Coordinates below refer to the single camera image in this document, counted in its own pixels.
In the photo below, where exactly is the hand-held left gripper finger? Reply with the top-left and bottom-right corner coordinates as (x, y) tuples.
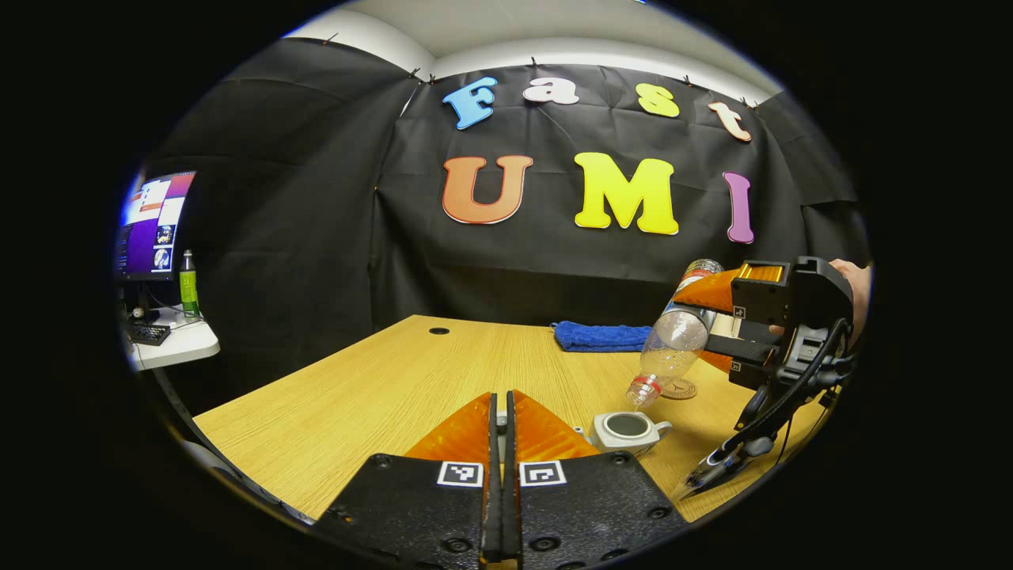
(503, 389), (688, 570)
(313, 390), (501, 570)

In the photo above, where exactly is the clear plastic water bottle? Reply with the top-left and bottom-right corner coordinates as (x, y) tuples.
(625, 258), (725, 410)

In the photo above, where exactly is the white ceramic teacup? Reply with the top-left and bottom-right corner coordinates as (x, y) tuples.
(574, 410), (673, 457)

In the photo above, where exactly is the green drink bottle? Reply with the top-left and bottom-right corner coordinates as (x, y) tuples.
(180, 249), (200, 317)

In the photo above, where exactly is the blue folded towel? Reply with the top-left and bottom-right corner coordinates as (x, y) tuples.
(552, 320), (654, 354)

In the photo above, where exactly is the black backdrop cloth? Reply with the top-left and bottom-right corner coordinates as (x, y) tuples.
(138, 36), (871, 412)

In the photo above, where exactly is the white side desk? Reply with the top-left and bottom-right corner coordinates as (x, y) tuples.
(123, 305), (221, 373)

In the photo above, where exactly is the black keyboard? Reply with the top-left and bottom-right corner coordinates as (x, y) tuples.
(127, 321), (172, 347)

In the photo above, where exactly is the computer monitor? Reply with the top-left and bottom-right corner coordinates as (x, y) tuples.
(113, 170), (197, 283)

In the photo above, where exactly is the black cable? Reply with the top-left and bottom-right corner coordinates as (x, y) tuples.
(679, 317), (859, 501)

